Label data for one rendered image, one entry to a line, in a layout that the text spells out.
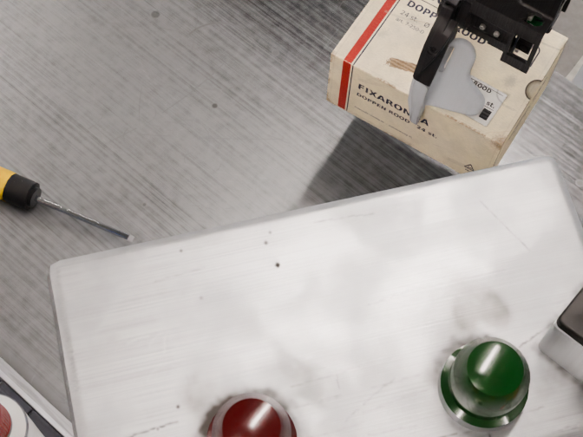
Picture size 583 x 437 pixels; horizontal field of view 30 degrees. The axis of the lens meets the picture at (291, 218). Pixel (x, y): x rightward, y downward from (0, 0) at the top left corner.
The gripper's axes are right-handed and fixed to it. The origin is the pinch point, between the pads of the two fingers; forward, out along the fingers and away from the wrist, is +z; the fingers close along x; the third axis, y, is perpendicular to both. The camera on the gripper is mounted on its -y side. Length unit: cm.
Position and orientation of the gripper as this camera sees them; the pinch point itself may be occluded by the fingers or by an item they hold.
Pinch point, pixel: (446, 58)
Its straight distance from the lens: 94.8
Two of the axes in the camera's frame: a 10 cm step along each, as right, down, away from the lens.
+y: 8.5, 5.0, -1.9
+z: -0.4, 4.1, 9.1
